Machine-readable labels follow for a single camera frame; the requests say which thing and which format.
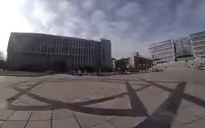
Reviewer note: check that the brown low building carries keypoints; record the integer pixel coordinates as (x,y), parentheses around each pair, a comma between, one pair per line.
(136,62)

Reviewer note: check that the group of people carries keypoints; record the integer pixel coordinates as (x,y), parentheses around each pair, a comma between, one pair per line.
(79,71)

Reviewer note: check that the large dark glass building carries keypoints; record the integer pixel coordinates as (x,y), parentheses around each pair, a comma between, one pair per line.
(56,51)

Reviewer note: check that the grey paved plaza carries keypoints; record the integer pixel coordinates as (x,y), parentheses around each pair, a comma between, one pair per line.
(90,90)

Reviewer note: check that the white banded office building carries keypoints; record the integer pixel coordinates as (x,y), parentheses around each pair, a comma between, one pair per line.
(190,46)

